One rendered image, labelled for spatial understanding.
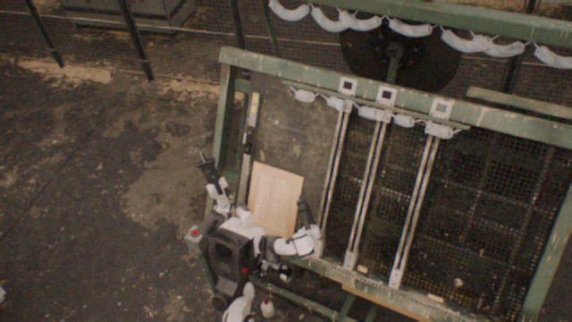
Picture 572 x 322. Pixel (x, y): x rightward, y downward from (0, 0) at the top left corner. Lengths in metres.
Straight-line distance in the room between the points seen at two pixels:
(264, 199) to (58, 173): 3.04
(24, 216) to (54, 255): 0.68
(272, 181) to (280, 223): 0.30
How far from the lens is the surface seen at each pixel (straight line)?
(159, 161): 5.40
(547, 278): 2.98
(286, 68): 2.97
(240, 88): 3.30
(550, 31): 2.93
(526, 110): 2.99
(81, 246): 4.99
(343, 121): 2.92
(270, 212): 3.33
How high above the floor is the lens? 3.65
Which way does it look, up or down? 46 degrees down
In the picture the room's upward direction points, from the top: 8 degrees counter-clockwise
